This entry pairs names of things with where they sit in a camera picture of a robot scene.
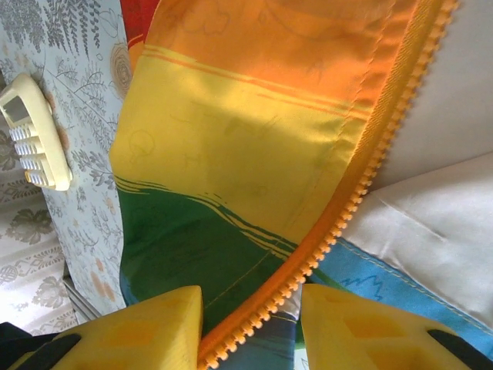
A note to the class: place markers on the cream yellow calculator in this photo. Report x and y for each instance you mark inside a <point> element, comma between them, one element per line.
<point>36,127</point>

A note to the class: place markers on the rainbow striped hooded jacket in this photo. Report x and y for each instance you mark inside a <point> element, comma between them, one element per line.
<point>239,146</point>

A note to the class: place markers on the floral tablecloth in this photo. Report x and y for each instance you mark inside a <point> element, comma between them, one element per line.
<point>84,115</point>

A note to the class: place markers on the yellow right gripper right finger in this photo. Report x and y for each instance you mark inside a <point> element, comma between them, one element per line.
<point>358,335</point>

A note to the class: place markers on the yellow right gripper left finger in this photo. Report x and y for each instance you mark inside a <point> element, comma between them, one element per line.
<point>154,331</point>

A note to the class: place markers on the aluminium table side rail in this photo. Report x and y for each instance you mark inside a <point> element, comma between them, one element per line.
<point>79,300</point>

